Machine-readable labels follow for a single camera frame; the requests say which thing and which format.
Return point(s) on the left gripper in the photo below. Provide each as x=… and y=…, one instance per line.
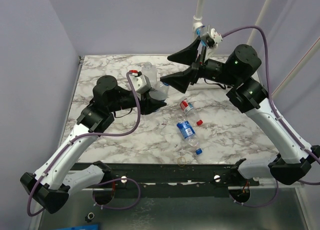
x=150, y=105

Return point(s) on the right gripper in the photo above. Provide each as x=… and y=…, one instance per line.
x=197, y=68

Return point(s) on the blue label bottle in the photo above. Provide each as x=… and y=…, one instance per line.
x=189, y=136
x=159, y=91

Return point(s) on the large clear juice bottle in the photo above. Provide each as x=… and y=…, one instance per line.
x=150, y=71

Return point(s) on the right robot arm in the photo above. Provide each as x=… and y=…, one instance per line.
x=295, y=155

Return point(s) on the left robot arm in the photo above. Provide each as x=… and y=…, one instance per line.
x=50, y=185

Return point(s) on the red label bottle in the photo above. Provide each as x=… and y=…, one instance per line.
x=190, y=112

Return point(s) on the blue faucet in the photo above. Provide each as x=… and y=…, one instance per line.
x=199, y=32

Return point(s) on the rubber band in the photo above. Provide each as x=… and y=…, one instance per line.
x=181, y=161

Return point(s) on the blue box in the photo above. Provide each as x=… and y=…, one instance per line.
x=82, y=227

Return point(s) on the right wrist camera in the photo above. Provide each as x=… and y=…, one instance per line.
x=210, y=37

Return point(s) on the white PVC pipe frame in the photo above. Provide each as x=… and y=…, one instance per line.
x=211, y=53

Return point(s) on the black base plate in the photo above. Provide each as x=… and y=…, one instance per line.
x=175, y=181

